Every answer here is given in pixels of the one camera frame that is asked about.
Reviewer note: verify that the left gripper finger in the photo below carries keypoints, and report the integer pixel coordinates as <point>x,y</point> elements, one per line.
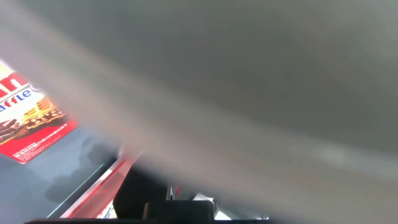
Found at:
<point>133,196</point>

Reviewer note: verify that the red snack box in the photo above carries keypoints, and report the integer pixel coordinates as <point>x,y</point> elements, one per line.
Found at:
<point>34,137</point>

